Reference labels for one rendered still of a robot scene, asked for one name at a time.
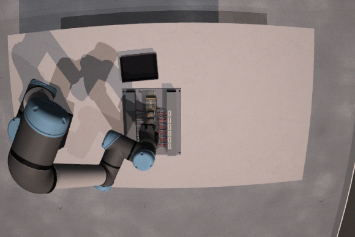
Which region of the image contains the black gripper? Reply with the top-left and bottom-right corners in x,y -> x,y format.
139,124 -> 159,150

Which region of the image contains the grey relay panel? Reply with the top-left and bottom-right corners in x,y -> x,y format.
122,88 -> 181,156

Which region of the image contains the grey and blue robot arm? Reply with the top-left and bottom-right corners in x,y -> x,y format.
7,79 -> 156,194

